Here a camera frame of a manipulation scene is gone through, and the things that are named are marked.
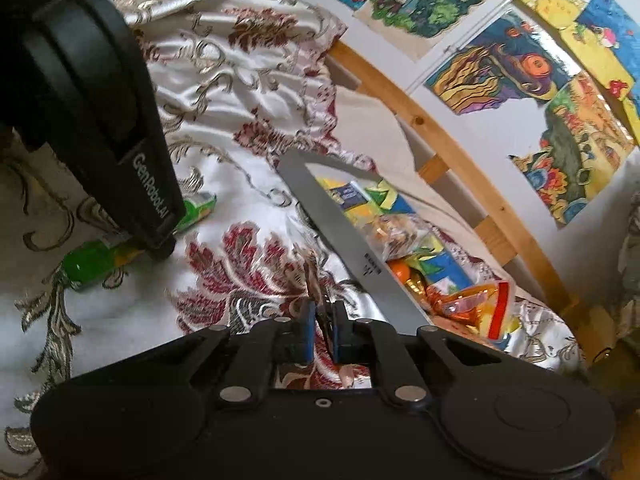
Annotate blue snack bar packet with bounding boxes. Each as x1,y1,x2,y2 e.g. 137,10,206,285
329,183,369,211

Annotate grey tray colourful lining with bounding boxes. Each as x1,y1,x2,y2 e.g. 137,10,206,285
278,150,518,349

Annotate blond child drawing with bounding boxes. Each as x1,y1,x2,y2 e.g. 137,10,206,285
355,0,485,61

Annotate blue swirl night drawing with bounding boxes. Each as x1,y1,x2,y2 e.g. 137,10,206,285
424,10,580,115

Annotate orange candy bag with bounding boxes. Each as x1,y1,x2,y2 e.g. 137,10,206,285
425,280,515,341

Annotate floral satin bedspread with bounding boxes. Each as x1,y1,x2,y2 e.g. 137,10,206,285
0,0,586,480

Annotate landscape field drawing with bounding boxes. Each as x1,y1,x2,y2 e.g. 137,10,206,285
510,72,634,226

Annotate green sausage stick packet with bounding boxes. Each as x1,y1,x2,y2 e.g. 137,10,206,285
60,192,217,290

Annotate nut cracker clear packet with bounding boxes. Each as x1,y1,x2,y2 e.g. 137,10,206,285
361,214,431,260

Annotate gold foil snack packet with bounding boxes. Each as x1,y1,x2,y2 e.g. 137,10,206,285
405,273,432,312

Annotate wooden bed frame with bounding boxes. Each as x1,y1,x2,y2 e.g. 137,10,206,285
329,41,615,363

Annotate beige pillow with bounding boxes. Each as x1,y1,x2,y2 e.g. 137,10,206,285
333,86,508,278

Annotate small orange fruit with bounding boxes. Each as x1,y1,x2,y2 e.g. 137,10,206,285
387,259,411,284

